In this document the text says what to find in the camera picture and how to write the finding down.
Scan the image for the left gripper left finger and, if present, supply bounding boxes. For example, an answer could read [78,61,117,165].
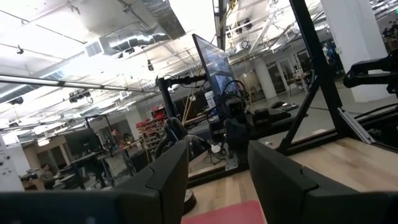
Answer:
[0,139,190,224]

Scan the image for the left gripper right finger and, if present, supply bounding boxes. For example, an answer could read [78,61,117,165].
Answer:
[248,139,398,224]

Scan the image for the pink translucent plastic bin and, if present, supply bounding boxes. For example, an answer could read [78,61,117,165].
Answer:
[181,200,267,224]

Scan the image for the red parts bin rack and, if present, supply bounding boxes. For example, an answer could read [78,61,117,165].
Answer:
[136,106,169,154]

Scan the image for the black computer monitor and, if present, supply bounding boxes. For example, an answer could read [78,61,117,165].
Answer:
[63,128,104,157]

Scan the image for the black round pole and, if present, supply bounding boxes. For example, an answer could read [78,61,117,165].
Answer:
[156,74,208,119]

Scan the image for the white plastic container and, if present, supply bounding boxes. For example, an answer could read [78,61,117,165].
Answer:
[204,90,217,110]

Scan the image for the person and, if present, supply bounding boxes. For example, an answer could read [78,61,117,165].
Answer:
[39,164,62,190]

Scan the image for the large tilted black monitor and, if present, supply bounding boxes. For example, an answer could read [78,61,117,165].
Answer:
[192,33,241,98]

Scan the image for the overhead LED light bar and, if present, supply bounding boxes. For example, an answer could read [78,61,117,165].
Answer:
[0,73,162,95]

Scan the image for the grey metal bracket plate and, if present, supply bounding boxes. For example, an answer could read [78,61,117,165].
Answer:
[224,154,239,171]

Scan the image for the black aluminium extrusion frame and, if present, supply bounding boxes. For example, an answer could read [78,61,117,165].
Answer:
[186,0,398,189]

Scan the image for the black overhead camera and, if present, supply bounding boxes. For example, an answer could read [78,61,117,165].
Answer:
[68,89,94,105]

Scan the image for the silver ceiling air duct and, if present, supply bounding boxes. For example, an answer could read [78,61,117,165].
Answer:
[83,0,187,58]

